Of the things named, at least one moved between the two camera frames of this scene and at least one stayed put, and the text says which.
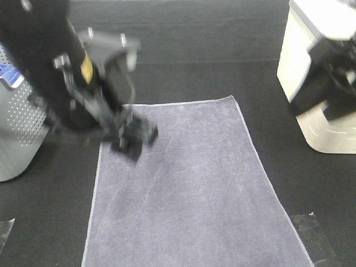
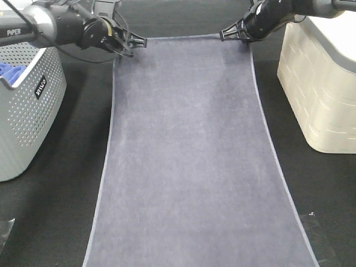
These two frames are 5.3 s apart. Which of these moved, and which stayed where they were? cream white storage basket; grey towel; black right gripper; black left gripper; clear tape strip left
Moved: grey towel; black right gripper; black left gripper
Stayed: clear tape strip left; cream white storage basket
